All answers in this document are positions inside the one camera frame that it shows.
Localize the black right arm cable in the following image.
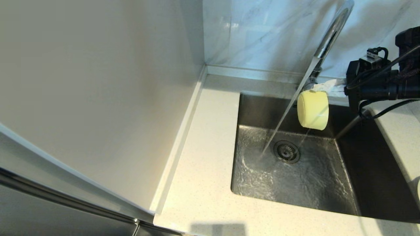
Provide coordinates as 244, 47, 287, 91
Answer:
346, 44, 420, 120

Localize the cream round plate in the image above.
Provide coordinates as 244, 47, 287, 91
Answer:
413, 177, 420, 210

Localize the stainless steel sink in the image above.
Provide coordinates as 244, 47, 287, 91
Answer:
230, 93, 420, 223

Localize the chrome kitchen faucet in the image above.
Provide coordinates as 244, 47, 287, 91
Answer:
301, 0, 355, 94

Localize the round metal drain strainer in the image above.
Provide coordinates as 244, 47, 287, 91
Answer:
273, 140, 300, 164

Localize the yellow plastic bowl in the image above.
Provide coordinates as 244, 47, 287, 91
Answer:
297, 90, 329, 131

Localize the tall grey refrigerator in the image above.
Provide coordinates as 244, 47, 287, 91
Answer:
0, 0, 208, 236

